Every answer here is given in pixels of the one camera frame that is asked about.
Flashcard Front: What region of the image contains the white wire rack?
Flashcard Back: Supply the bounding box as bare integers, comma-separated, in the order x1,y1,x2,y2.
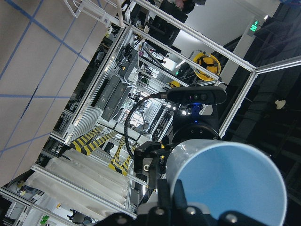
63,0,125,28

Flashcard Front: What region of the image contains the green exit sign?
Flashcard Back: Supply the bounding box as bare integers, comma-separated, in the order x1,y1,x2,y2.
246,18,261,36

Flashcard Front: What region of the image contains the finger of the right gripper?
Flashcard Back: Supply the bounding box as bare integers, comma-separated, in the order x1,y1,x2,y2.
134,141,169,188

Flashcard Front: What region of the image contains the blue plastic cup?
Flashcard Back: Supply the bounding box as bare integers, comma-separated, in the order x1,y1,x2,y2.
166,139,287,226

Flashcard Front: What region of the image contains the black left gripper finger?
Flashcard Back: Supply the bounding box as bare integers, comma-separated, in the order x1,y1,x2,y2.
173,179,188,210

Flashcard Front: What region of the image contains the black camera cable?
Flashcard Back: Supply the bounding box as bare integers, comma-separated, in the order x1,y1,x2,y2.
124,93,168,161

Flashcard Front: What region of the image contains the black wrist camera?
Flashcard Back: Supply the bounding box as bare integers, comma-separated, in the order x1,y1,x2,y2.
167,86,227,105

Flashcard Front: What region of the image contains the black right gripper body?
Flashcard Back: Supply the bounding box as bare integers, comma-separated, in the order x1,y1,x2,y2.
168,104,221,144

